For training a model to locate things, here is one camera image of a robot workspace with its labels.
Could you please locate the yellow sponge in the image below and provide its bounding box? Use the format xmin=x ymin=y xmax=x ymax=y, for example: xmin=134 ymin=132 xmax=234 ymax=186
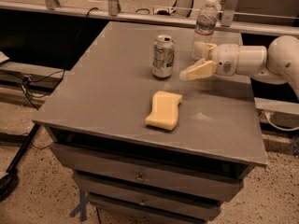
xmin=145 ymin=91 xmax=182 ymax=131

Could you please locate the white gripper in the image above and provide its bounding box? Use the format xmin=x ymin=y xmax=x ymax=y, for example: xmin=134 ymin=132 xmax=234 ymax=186
xmin=179 ymin=41 xmax=239 ymax=81

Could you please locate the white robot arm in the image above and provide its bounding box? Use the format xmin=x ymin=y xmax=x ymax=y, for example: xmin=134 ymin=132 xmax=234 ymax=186
xmin=179 ymin=35 xmax=299 ymax=97

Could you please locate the grey drawer cabinet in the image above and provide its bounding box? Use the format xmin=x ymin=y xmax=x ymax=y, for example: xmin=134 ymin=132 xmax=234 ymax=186
xmin=34 ymin=22 xmax=266 ymax=224

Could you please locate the blue tape cross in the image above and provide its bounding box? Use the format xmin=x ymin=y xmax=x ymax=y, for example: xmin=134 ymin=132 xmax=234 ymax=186
xmin=69 ymin=190 xmax=88 ymax=222

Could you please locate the clear plastic water bottle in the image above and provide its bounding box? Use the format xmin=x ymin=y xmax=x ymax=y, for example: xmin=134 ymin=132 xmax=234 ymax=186
xmin=192 ymin=0 xmax=218 ymax=60

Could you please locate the silver green 7up can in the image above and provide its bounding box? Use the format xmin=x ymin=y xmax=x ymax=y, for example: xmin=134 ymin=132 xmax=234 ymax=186
xmin=152 ymin=35 xmax=175 ymax=78

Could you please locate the black stand leg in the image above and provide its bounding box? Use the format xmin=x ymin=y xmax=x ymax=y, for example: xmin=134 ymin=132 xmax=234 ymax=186
xmin=0 ymin=124 xmax=39 ymax=202

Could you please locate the white power strip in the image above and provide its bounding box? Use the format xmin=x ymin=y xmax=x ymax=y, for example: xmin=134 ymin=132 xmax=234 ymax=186
xmin=152 ymin=7 xmax=175 ymax=16

